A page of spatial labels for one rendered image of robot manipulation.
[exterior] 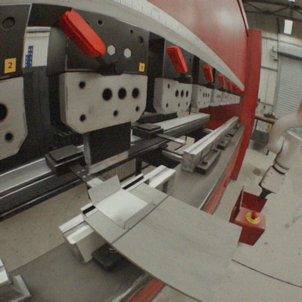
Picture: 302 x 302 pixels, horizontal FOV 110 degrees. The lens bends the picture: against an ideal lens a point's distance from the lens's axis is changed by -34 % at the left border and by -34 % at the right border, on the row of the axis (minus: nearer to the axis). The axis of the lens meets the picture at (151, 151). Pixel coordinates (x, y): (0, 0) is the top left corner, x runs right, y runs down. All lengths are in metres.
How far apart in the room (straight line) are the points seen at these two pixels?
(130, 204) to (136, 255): 0.12
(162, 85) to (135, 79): 0.08
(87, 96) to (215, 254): 0.31
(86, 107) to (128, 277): 0.34
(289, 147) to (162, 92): 0.53
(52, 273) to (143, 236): 0.25
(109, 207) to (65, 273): 0.20
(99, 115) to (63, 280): 0.35
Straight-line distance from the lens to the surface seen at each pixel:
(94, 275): 0.40
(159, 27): 0.34
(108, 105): 0.23
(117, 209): 0.33
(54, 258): 0.44
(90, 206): 0.35
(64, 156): 0.49
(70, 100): 0.20
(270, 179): 0.73
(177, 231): 0.31
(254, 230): 0.74
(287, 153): 0.69
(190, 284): 0.26
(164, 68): 0.34
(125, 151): 0.33
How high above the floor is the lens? 1.24
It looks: 24 degrees down
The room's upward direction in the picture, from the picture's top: 4 degrees clockwise
